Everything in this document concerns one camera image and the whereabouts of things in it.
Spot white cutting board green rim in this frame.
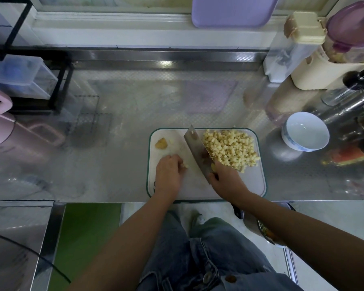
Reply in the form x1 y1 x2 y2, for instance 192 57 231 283
146 128 268 200

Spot black metal rack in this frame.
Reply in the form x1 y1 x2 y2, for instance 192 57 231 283
0 0 75 114

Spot pink kettle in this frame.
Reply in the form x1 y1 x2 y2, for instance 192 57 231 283
0 83 66 162

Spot clear plastic storage box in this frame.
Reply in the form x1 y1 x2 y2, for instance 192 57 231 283
0 54 58 101

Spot metal bowl with scraps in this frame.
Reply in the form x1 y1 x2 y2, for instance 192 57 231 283
243 202 297 247

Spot clear container cream lid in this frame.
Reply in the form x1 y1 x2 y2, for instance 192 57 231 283
263 11 327 84

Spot green mat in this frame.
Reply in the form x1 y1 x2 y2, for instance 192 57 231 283
47 203 123 291

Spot purple lid food container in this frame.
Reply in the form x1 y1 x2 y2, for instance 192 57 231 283
323 0 364 64

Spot purple plastic cutting board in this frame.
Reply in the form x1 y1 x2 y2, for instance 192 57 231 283
190 0 281 29

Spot white bowl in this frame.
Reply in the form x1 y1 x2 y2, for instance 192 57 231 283
281 111 331 153

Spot person's blue jeans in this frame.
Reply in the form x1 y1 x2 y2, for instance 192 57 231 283
136 206 304 291

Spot pile of diced potato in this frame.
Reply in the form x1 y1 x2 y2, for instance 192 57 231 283
201 129 261 174

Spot glass bottle black cap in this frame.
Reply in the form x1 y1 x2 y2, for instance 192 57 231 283
322 66 364 107

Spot person's left forearm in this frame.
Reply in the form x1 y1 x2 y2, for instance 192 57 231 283
67 192 177 291

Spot steel bin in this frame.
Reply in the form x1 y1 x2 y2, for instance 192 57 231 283
0 200 66 291

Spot person's left hand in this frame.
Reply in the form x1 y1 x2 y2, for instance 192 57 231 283
153 154 188 200

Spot cream plastic canister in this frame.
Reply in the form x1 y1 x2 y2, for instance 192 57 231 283
290 48 364 91

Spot steel cleaver knife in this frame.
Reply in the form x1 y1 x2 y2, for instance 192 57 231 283
183 126 245 221

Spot person's right forearm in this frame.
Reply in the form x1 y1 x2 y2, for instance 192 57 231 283
238 191 364 291

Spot person's right hand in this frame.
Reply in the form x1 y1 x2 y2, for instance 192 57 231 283
206 162 251 204

